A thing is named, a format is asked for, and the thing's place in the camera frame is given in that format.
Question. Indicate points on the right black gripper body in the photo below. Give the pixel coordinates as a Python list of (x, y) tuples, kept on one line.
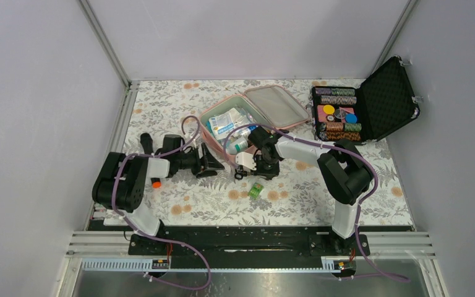
[(267, 167)]

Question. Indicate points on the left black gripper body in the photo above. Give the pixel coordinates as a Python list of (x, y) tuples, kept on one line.
[(192, 161)]

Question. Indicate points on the white plastic bottle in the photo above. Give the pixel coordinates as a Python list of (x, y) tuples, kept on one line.
[(239, 145)]

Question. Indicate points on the small green box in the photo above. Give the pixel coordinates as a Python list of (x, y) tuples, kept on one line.
[(255, 191)]

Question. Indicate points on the white blue gauze packet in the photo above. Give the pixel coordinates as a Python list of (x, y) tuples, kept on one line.
[(220, 126)]

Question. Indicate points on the white sachets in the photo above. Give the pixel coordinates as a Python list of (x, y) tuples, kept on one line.
[(242, 117)]

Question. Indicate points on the pink medicine kit case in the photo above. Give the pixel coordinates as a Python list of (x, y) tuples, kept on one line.
[(272, 105)]

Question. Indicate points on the black handled scissors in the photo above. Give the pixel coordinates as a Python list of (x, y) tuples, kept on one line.
[(241, 173)]

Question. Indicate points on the small blue label bottle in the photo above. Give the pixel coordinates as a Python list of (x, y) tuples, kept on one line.
[(246, 131)]

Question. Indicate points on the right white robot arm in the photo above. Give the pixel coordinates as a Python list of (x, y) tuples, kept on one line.
[(350, 179)]

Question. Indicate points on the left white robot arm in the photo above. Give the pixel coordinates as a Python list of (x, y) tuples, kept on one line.
[(120, 185)]

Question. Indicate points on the floral table mat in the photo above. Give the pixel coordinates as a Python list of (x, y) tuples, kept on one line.
[(296, 197)]

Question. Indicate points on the black poker chip case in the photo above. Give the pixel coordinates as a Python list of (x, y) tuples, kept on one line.
[(382, 104)]

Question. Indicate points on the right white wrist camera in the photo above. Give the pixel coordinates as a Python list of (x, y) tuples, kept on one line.
[(246, 160)]

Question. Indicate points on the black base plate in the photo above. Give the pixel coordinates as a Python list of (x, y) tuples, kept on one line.
[(241, 247)]

